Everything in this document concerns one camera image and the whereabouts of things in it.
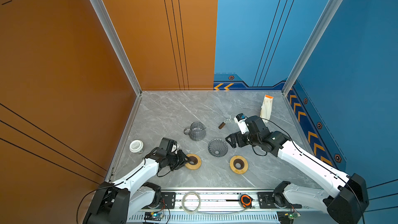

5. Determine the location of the grey glass carafe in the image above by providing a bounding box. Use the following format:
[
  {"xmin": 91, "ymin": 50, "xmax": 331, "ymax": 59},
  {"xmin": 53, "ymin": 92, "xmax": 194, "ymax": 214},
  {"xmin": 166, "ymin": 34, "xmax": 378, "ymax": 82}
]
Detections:
[{"xmin": 183, "ymin": 121, "xmax": 206, "ymax": 141}]

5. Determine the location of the grey ribbed glass dripper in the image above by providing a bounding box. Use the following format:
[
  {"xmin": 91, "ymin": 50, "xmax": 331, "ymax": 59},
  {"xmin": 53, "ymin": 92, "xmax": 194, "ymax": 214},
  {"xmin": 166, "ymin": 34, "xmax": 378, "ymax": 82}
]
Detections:
[{"xmin": 208, "ymin": 139, "xmax": 228, "ymax": 157}]

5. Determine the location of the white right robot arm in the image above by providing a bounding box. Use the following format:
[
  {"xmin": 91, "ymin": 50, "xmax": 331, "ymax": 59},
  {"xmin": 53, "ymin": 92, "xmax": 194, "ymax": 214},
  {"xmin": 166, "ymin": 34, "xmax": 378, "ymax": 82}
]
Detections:
[{"xmin": 226, "ymin": 131, "xmax": 369, "ymax": 224}]

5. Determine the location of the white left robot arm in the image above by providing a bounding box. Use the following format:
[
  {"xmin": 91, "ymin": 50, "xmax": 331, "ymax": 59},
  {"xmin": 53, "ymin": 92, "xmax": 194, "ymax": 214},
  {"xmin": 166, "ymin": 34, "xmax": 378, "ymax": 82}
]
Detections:
[{"xmin": 83, "ymin": 147, "xmax": 190, "ymax": 224}]

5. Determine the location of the coffee filter paper pack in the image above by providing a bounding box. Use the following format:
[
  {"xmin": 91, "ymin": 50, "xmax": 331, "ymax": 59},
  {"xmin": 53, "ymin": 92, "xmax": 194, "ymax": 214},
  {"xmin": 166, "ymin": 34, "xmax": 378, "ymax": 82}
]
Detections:
[{"xmin": 260, "ymin": 95, "xmax": 273, "ymax": 123}]

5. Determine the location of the clear coiled tube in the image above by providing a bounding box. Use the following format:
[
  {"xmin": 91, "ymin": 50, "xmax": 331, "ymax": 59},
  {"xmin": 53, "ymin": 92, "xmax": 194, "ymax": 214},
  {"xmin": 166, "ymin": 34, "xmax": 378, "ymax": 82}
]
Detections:
[{"xmin": 180, "ymin": 191, "xmax": 202, "ymax": 215}]

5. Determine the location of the green circuit board left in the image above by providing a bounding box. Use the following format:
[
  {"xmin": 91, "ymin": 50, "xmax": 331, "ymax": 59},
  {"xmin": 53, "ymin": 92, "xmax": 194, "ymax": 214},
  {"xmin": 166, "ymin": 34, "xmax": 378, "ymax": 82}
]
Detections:
[{"xmin": 144, "ymin": 212, "xmax": 164, "ymax": 223}]

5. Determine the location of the green circuit board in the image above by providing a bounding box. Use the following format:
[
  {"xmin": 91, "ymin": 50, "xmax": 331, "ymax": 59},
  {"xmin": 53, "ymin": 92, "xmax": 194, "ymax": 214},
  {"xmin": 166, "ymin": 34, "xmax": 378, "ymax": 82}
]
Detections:
[
  {"xmin": 144, "ymin": 212, "xmax": 164, "ymax": 223},
  {"xmin": 277, "ymin": 212, "xmax": 300, "ymax": 224}
]

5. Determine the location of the orange black tape measure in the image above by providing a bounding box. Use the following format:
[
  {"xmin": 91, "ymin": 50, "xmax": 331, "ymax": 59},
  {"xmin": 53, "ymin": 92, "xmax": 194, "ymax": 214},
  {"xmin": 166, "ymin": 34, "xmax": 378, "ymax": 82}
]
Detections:
[{"xmin": 239, "ymin": 195, "xmax": 253, "ymax": 209}]

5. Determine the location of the green circuit board right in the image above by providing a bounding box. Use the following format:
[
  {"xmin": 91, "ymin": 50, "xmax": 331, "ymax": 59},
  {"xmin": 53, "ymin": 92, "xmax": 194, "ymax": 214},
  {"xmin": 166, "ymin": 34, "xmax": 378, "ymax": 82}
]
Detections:
[{"xmin": 277, "ymin": 212, "xmax": 300, "ymax": 224}]

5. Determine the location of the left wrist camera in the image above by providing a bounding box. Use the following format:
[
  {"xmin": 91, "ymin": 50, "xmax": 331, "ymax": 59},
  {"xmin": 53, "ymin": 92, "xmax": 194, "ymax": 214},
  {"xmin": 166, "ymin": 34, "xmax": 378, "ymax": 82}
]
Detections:
[{"xmin": 159, "ymin": 138, "xmax": 178, "ymax": 153}]

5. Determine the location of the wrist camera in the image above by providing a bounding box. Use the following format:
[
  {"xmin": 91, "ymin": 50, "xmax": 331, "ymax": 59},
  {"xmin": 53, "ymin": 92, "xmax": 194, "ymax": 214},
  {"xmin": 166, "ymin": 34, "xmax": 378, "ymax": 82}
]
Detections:
[
  {"xmin": 233, "ymin": 113, "xmax": 263, "ymax": 134},
  {"xmin": 159, "ymin": 138, "xmax": 178, "ymax": 153}
]

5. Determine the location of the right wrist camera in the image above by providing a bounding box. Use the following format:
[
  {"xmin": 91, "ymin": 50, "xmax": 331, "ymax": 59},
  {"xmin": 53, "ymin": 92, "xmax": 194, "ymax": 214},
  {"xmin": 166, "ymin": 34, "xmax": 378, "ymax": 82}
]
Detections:
[{"xmin": 233, "ymin": 113, "xmax": 263, "ymax": 134}]

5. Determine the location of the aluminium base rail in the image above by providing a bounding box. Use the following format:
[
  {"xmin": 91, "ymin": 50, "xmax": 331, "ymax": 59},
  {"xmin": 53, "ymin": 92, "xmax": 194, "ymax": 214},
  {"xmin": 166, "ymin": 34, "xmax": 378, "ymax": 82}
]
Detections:
[{"xmin": 126, "ymin": 185, "xmax": 338, "ymax": 224}]

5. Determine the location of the aluminium corner post left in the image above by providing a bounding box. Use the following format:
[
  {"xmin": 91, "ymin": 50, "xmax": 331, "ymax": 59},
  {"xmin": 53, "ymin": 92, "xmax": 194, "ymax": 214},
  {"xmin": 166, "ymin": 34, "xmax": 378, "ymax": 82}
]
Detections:
[{"xmin": 89, "ymin": 0, "xmax": 142, "ymax": 96}]

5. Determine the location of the aluminium corner post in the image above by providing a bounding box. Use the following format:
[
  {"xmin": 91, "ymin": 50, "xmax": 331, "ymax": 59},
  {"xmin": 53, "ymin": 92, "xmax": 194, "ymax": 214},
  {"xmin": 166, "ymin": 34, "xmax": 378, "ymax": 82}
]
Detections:
[
  {"xmin": 282, "ymin": 0, "xmax": 343, "ymax": 96},
  {"xmin": 89, "ymin": 0, "xmax": 142, "ymax": 96}
]

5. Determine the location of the aluminium corner post right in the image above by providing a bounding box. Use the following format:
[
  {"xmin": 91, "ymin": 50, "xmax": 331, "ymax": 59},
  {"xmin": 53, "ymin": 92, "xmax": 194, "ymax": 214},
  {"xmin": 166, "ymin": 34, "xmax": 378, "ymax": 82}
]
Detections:
[{"xmin": 282, "ymin": 0, "xmax": 343, "ymax": 96}]

